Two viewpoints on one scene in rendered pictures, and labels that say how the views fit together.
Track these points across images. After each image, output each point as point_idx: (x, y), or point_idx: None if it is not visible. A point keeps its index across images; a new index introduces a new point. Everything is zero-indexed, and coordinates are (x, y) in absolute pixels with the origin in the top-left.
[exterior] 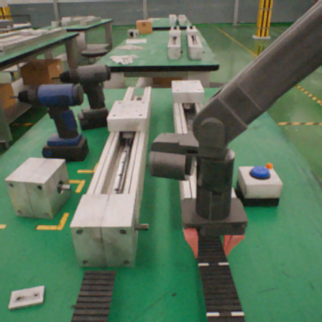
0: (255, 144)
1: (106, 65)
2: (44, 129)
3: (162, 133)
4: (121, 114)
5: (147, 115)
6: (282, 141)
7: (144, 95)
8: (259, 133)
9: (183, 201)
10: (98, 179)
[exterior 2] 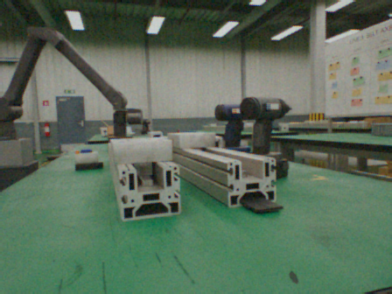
0: (54, 184)
1: (245, 98)
2: (312, 171)
3: (138, 108)
4: (190, 132)
5: (171, 137)
6: (15, 188)
7: (213, 154)
8: (32, 192)
9: (131, 136)
10: None
